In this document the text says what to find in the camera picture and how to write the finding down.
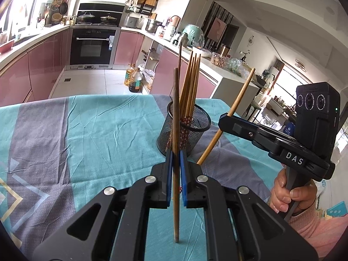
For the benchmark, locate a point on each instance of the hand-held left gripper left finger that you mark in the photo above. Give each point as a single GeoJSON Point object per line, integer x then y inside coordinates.
{"type": "Point", "coordinates": [170, 179]}

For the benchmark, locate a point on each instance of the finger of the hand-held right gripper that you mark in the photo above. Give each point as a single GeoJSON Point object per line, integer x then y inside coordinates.
{"type": "Point", "coordinates": [242, 129]}

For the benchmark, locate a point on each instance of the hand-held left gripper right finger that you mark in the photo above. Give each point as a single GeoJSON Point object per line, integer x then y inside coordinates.
{"type": "Point", "coordinates": [183, 179]}

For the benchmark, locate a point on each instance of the wooden chopstick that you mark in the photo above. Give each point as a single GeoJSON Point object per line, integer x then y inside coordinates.
{"type": "Point", "coordinates": [176, 130]}
{"type": "Point", "coordinates": [241, 92]}

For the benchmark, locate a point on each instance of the black mesh holder cup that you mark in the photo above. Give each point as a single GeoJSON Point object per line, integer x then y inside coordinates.
{"type": "Point", "coordinates": [195, 137]}

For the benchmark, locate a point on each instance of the bundle of chopsticks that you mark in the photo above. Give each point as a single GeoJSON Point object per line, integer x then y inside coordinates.
{"type": "Point", "coordinates": [190, 87]}

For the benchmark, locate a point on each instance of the person's right forearm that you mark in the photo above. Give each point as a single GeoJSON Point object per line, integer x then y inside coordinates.
{"type": "Point", "coordinates": [318, 231]}

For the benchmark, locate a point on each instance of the person's right hand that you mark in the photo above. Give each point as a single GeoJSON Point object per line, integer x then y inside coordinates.
{"type": "Point", "coordinates": [280, 195]}

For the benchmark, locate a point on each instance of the round ceiling lamp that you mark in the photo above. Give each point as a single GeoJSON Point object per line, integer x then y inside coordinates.
{"type": "Point", "coordinates": [300, 64]}

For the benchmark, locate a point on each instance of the glass jar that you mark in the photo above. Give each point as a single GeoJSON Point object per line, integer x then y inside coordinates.
{"type": "Point", "coordinates": [219, 59]}

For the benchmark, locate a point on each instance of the teal grey patterned tablecloth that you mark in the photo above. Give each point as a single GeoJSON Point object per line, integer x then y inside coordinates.
{"type": "Point", "coordinates": [95, 141]}

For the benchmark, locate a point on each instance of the blue box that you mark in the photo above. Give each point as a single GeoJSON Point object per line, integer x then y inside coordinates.
{"type": "Point", "coordinates": [335, 210]}

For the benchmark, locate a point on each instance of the pink lower cabinets beside oven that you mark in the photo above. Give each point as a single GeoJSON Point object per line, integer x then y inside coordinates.
{"type": "Point", "coordinates": [163, 68]}

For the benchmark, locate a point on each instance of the dark oil bottle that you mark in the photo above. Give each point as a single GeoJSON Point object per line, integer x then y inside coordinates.
{"type": "Point", "coordinates": [135, 83]}

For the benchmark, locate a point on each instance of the clear plastic bag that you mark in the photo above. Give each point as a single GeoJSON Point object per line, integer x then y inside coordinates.
{"type": "Point", "coordinates": [147, 78]}

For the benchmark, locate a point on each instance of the steel kettle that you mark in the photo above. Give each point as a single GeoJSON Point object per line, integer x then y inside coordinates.
{"type": "Point", "coordinates": [184, 40]}

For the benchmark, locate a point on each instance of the yellow oil bottle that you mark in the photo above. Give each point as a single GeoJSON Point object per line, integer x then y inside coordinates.
{"type": "Point", "coordinates": [129, 76]}

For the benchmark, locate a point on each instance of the pink kettle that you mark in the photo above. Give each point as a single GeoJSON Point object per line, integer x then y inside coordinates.
{"type": "Point", "coordinates": [175, 23]}

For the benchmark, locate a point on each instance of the steel stockpot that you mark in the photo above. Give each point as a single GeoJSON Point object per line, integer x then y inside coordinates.
{"type": "Point", "coordinates": [153, 25]}

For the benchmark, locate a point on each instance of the white hanging towel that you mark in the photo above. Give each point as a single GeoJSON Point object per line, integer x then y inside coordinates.
{"type": "Point", "coordinates": [111, 43]}

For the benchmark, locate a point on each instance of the black built-in oven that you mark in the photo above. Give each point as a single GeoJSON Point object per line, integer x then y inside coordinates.
{"type": "Point", "coordinates": [89, 46]}

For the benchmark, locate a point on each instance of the lidded cooking pot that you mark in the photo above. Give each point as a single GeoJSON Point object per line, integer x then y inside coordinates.
{"type": "Point", "coordinates": [108, 19]}

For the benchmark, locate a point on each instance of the pink lower cabinets under window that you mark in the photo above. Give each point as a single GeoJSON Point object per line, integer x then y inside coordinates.
{"type": "Point", "coordinates": [35, 68]}

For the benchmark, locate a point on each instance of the lidded wok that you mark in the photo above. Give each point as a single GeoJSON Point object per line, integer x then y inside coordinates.
{"type": "Point", "coordinates": [86, 17]}

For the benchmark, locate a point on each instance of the black range hood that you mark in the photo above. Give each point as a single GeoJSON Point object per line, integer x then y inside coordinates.
{"type": "Point", "coordinates": [100, 9]}

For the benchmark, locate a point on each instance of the hanging pans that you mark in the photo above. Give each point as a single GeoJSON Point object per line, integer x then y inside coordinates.
{"type": "Point", "coordinates": [59, 6]}

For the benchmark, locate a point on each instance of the red tray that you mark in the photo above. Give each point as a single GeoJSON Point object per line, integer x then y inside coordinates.
{"type": "Point", "coordinates": [6, 46]}

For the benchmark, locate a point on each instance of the kitchen window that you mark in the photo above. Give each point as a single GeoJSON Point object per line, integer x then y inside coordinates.
{"type": "Point", "coordinates": [19, 5]}

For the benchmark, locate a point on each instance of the striped wall art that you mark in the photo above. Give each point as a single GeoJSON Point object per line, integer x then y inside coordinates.
{"type": "Point", "coordinates": [219, 25]}

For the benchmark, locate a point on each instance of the black wall rack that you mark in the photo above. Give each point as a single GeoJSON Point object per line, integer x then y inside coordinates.
{"type": "Point", "coordinates": [141, 4]}

